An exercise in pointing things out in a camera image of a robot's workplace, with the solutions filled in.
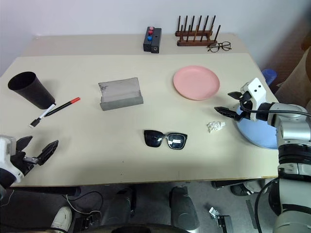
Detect black plastic cup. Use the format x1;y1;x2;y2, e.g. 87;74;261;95
7;71;56;110

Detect light blue round plate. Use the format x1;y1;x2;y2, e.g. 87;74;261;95
232;113;280;150

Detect black and white shoe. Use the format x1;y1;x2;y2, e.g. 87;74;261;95
230;182;259;197

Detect black marker with red cap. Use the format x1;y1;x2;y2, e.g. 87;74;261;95
44;97;81;117

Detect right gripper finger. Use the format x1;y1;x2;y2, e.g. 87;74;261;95
227;91;244;100
213;106;242;121

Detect crumpled white paper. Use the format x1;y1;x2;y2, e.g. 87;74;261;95
207;120;227;133

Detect grey open glasses case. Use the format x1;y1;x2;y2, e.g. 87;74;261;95
98;77;144;112

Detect black sunglasses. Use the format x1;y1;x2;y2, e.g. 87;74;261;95
143;129;189;150

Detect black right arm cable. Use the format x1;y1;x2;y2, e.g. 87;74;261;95
239;101;310;117

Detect metal bracket on floor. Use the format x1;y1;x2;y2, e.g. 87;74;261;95
208;206;232;233

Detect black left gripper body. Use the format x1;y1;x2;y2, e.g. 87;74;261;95
10;150;40;176

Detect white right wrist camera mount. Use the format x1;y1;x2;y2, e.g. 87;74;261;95
240;77;267;121

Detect pink round plate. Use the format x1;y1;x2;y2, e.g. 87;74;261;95
173;65;221;101

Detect brown wooden peg rack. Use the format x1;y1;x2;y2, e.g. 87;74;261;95
175;15;222;48

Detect brown framed eyeglasses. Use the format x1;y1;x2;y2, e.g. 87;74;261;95
207;41;233;53

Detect black box with round hole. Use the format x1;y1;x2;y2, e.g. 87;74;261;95
150;28;163;54

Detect blue ribbed plastic object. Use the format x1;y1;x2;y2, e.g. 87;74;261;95
261;68;278;86

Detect black box with coloured buttons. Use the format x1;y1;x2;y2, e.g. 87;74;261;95
142;26;155;52

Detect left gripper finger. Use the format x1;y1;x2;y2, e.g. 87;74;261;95
16;135;34;153
37;139;60;167

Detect thin floor cable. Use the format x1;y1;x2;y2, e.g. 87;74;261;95
63;191;104;216

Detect dark rounded shape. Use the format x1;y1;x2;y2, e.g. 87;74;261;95
101;186;137;227
169;186;200;230

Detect black device on floor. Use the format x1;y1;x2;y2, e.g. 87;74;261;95
74;210;102;233

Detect white marker with black cap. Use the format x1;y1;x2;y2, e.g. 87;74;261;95
29;103;56;129

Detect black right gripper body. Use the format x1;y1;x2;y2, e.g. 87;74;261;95
237;90;254;121

